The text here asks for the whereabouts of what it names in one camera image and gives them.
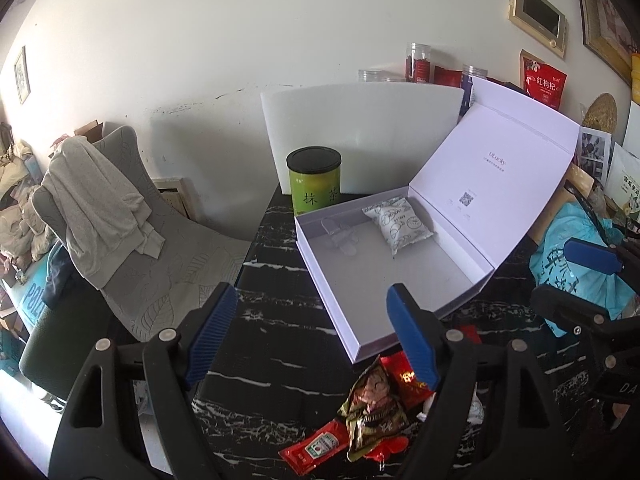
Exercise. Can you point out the red box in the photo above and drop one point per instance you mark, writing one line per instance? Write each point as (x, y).
(447, 77)

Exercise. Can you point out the empty clear plastic jar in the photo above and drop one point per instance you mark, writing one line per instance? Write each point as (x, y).
(380, 76)

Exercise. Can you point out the clear plastic piece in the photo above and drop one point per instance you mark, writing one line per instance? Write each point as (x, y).
(340, 237)

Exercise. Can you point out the white gift box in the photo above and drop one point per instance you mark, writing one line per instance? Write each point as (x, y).
(360, 270)

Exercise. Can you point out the small framed wall picture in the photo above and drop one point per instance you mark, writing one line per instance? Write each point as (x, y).
(21, 75)

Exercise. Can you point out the red goji berry bag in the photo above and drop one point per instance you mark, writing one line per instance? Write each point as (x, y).
(542, 85)

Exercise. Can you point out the wooden frame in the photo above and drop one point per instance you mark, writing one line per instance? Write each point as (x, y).
(175, 197)

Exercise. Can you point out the green tea can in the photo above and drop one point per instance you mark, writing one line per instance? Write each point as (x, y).
(315, 185)

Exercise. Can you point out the clear jar with blue label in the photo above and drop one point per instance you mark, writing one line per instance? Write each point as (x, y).
(472, 77)

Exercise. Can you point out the straw hat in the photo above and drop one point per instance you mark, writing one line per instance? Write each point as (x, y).
(600, 112)

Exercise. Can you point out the wall intercom monitor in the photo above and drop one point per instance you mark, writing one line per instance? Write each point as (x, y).
(537, 15)

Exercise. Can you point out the pile of clothes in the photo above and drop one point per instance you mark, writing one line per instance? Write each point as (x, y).
(20, 200)

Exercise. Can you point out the small cardboard box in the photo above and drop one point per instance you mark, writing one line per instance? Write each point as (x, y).
(90, 131)

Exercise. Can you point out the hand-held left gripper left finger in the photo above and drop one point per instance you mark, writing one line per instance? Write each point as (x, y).
(215, 330)

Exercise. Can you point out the red gold-print candy packet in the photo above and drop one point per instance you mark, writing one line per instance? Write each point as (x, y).
(470, 335)
(405, 377)

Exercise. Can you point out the white printed card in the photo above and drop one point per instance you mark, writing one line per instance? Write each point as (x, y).
(625, 175)

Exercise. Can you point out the black and white photo print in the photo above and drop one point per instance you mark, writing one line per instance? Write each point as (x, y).
(595, 152)

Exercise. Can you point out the cyan plastic bag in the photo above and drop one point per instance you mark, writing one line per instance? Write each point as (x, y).
(555, 255)

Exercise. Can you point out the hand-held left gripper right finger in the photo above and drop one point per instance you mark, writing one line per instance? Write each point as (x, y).
(410, 335)

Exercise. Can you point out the white printed snack packet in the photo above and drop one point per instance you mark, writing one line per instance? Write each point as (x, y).
(400, 227)
(475, 407)

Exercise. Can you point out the white panel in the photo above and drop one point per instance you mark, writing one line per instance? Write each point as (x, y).
(360, 120)

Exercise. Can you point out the brown snack packet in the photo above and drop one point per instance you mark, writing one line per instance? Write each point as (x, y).
(370, 405)

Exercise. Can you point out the blue printed box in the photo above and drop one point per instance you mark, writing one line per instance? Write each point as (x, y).
(30, 295)

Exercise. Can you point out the grey sweater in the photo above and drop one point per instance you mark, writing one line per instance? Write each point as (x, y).
(95, 210)

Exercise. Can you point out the grey leaf-pattern chair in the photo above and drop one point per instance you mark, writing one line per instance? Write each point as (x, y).
(190, 260)

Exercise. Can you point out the clear jar with red contents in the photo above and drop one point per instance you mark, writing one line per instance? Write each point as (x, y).
(417, 62)

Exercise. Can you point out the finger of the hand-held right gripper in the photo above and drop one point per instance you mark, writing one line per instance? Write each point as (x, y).
(565, 305)
(590, 257)

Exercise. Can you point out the red ketchup packet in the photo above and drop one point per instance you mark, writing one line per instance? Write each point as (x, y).
(315, 447)

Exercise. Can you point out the large framed picture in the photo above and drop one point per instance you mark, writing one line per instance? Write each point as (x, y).
(607, 25)

